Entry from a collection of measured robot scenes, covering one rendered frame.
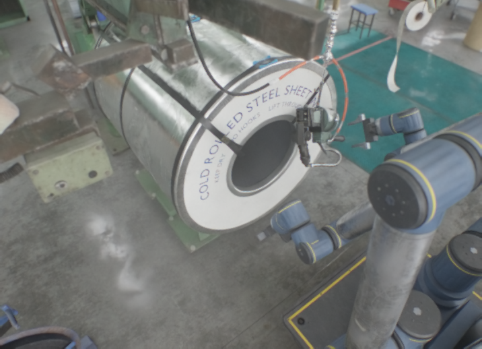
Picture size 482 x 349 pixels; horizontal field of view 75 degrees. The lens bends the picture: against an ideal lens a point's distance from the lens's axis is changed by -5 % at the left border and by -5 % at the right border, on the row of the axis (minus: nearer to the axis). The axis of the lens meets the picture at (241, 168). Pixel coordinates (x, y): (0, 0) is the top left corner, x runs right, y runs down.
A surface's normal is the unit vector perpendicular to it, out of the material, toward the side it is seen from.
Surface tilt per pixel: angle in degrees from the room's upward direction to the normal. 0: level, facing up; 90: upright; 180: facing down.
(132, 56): 90
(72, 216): 0
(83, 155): 90
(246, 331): 0
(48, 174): 90
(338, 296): 0
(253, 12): 90
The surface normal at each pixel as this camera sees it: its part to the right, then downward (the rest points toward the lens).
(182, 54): 0.60, 0.57
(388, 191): -0.87, 0.36
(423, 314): 0.00, -0.70
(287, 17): -0.63, 0.55
